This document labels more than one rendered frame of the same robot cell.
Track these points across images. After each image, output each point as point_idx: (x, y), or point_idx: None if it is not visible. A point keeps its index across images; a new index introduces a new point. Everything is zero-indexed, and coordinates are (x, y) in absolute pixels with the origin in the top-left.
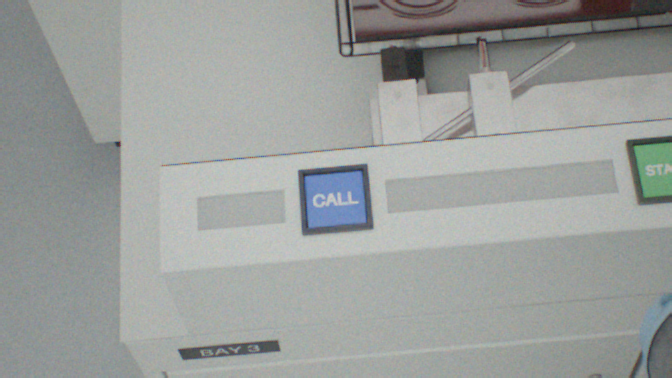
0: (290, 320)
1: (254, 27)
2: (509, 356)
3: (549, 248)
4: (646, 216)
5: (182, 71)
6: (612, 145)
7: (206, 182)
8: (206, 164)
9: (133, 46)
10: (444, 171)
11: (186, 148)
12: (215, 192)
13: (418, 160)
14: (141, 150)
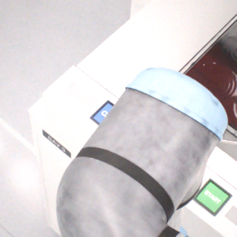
0: (75, 147)
1: (160, 58)
2: None
3: None
4: (190, 203)
5: (125, 52)
6: (204, 176)
7: (80, 80)
8: (86, 75)
9: (119, 33)
10: None
11: (102, 74)
12: (80, 85)
13: None
14: (89, 64)
